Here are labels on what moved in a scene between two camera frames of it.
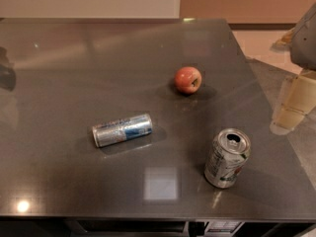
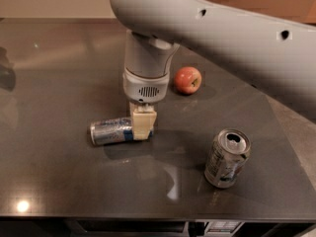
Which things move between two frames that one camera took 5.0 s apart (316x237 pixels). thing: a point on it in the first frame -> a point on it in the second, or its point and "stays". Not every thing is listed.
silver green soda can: (227, 154) stays
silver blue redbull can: (121, 129) stays
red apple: (188, 79) stays
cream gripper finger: (297, 99) -> (144, 90)
